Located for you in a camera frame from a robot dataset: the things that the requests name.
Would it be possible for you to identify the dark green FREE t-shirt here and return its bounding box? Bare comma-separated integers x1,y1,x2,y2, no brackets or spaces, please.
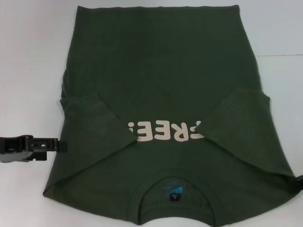
42,4,299,215

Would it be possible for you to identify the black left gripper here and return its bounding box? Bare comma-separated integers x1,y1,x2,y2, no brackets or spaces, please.
0,134,69,164

